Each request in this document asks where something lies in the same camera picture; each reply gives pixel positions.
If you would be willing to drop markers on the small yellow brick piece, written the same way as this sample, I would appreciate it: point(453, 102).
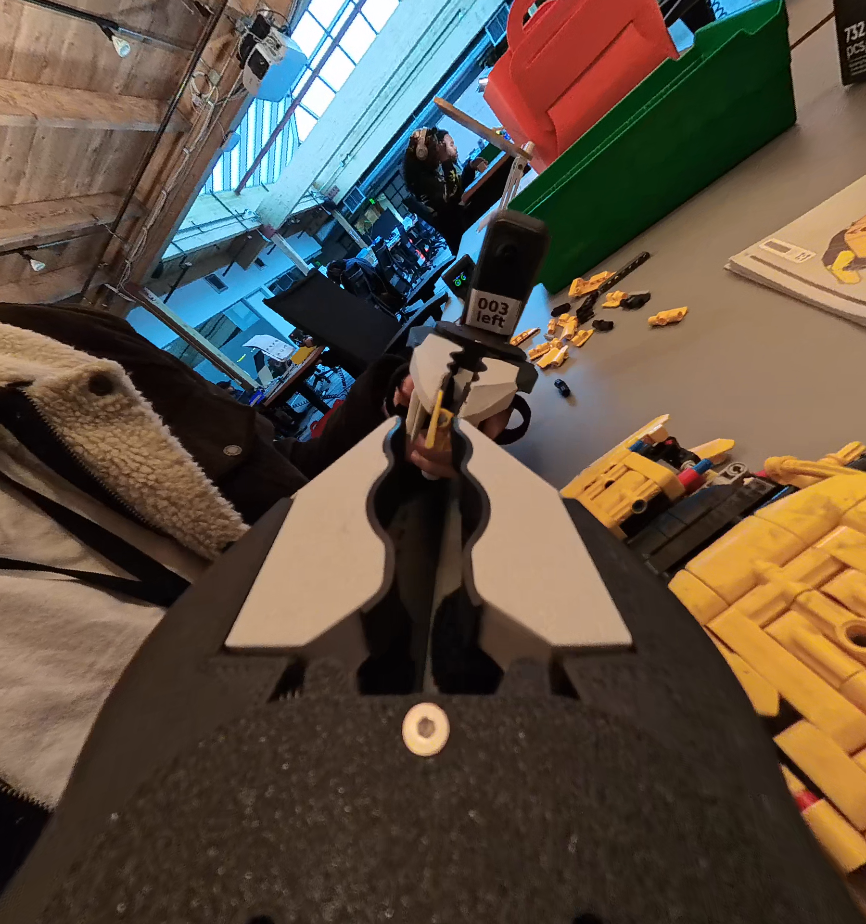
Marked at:
point(444, 426)

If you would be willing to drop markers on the green plastic bin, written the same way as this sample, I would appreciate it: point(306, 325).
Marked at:
point(657, 144)

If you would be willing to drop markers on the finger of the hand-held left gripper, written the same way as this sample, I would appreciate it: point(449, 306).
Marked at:
point(426, 368)
point(494, 390)

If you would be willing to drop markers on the small black display device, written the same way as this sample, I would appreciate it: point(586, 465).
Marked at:
point(460, 278)

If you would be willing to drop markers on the yellow brick car model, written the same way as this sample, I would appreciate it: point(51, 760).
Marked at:
point(801, 577)

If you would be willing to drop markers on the white ceiling projector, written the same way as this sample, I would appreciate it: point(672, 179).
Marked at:
point(274, 61)

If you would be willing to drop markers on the person's left hand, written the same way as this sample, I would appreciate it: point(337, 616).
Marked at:
point(420, 458)

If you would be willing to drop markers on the red plastic bag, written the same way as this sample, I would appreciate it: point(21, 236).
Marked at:
point(577, 72)

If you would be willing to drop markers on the wooden plank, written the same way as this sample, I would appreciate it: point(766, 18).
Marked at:
point(476, 126)

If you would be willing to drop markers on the pile of small brick pieces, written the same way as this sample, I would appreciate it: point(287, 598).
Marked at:
point(554, 355)

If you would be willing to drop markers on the white shirt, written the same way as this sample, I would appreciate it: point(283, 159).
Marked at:
point(43, 650)

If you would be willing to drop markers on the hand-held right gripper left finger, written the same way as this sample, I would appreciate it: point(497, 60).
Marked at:
point(317, 570)

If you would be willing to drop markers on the ceiling spot lamp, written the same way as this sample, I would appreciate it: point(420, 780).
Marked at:
point(121, 45)
point(36, 263)

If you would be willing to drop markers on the open instruction booklet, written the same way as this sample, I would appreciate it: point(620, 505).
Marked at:
point(801, 267)

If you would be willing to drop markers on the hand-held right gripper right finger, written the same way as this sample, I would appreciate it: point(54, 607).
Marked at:
point(541, 577)

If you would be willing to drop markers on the glass skylight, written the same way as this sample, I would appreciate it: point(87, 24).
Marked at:
point(317, 65)

